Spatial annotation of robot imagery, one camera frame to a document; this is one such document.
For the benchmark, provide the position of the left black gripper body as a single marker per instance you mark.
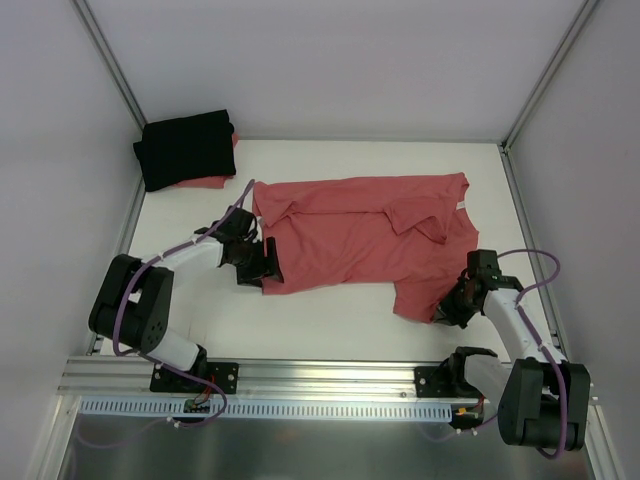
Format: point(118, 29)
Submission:
point(272, 260)

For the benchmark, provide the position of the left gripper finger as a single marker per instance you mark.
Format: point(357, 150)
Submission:
point(272, 260)
point(249, 280)

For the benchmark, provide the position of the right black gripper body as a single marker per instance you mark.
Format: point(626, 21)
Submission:
point(451, 307)

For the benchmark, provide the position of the red t shirt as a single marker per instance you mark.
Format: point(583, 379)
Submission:
point(411, 231)
point(213, 181)

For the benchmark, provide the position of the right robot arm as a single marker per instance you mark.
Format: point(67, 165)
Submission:
point(542, 399)

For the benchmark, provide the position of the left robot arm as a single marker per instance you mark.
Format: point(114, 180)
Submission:
point(133, 304)

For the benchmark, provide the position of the folded red t shirt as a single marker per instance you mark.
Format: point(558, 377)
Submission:
point(213, 181)

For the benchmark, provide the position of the folded black t shirt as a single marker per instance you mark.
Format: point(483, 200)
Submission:
point(186, 148)

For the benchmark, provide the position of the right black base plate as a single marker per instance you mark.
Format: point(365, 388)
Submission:
point(439, 382)

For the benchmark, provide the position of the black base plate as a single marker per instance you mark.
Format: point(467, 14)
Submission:
point(439, 382)
point(224, 375)

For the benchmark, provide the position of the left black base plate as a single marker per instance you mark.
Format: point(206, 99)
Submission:
point(224, 375)

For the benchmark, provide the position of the right rear frame post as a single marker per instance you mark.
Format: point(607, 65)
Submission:
point(577, 25)

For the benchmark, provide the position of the frame post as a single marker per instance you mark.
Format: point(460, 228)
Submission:
point(98, 38)
point(577, 25)

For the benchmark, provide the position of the white slotted cable duct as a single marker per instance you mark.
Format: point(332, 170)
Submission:
point(416, 411)

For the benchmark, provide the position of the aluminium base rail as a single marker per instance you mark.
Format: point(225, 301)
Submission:
point(257, 378)

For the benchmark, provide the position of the left rear frame post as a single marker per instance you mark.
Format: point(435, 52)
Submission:
point(98, 38)

